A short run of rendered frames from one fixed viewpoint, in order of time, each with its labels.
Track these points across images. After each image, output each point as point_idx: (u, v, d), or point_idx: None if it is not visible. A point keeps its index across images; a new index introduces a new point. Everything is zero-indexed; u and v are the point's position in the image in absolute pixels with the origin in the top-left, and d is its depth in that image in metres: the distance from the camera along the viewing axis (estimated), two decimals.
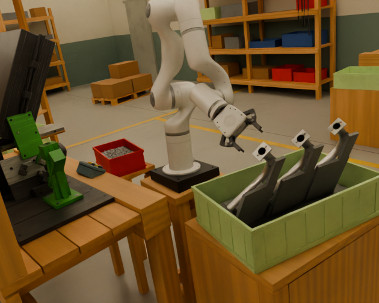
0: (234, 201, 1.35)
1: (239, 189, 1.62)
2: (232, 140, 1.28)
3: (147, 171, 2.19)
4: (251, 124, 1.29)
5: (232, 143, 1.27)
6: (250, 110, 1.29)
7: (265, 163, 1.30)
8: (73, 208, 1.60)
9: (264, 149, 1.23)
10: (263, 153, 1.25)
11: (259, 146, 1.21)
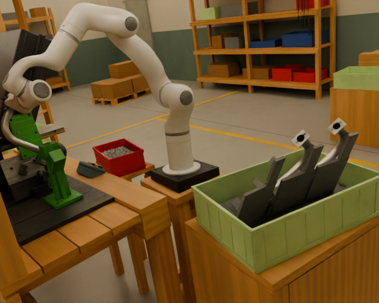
0: None
1: (239, 189, 1.62)
2: None
3: (147, 171, 2.19)
4: None
5: None
6: (3, 97, 1.54)
7: (8, 127, 1.59)
8: (73, 208, 1.60)
9: (9, 107, 1.60)
10: (10, 112, 1.60)
11: None
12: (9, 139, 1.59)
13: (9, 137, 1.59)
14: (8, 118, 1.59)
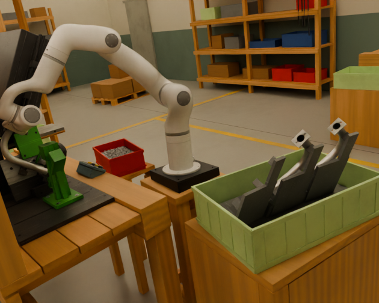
0: (40, 171, 1.75)
1: (239, 189, 1.62)
2: None
3: (147, 171, 2.19)
4: None
5: None
6: (1, 119, 1.62)
7: (7, 147, 1.68)
8: (73, 208, 1.60)
9: (8, 128, 1.68)
10: (9, 133, 1.68)
11: None
12: (8, 159, 1.67)
13: (8, 157, 1.67)
14: (6, 139, 1.67)
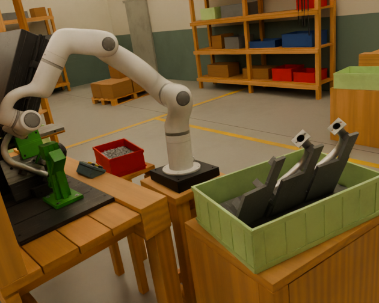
0: (40, 174, 1.77)
1: (239, 189, 1.62)
2: None
3: (147, 171, 2.19)
4: None
5: None
6: None
7: (7, 151, 1.69)
8: (73, 208, 1.60)
9: (8, 133, 1.70)
10: (9, 136, 1.70)
11: None
12: (8, 162, 1.69)
13: (8, 160, 1.69)
14: (6, 142, 1.69)
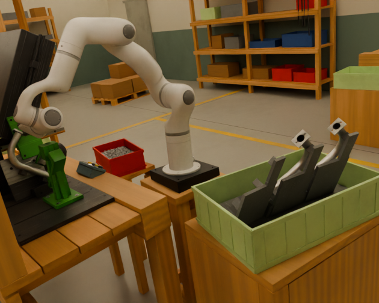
0: (47, 176, 1.79)
1: (239, 189, 1.62)
2: None
3: (147, 171, 2.19)
4: None
5: None
6: (20, 122, 1.54)
7: (14, 153, 1.71)
8: (73, 208, 1.60)
9: (15, 136, 1.72)
10: (15, 139, 1.71)
11: (18, 130, 1.72)
12: (15, 165, 1.71)
13: (15, 163, 1.71)
14: (13, 145, 1.71)
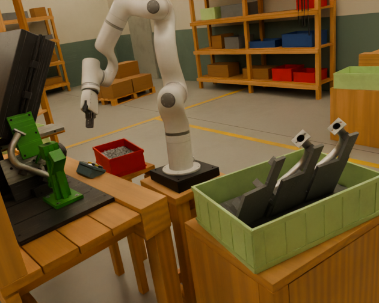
0: (47, 176, 1.79)
1: (239, 189, 1.62)
2: None
3: (147, 171, 2.19)
4: (91, 115, 1.73)
5: None
6: (83, 109, 1.70)
7: (14, 153, 1.71)
8: (73, 208, 1.60)
9: (15, 136, 1.72)
10: (15, 139, 1.71)
11: (18, 130, 1.72)
12: (15, 165, 1.71)
13: (15, 163, 1.71)
14: (13, 145, 1.71)
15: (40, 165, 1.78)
